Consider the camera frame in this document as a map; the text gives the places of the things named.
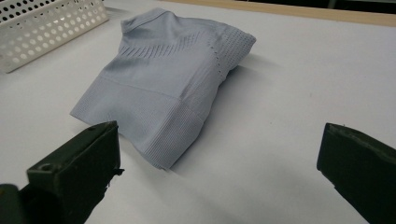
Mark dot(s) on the light blue knit garment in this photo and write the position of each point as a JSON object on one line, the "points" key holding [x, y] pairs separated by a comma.
{"points": [[162, 77]]}

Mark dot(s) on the white perforated plastic basket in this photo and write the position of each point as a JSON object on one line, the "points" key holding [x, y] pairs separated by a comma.
{"points": [[37, 34]]}

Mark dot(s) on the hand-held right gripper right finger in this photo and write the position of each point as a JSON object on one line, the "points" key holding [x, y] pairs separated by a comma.
{"points": [[361, 165]]}

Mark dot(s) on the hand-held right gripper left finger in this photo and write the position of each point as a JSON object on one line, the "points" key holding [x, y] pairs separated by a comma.
{"points": [[74, 174]]}

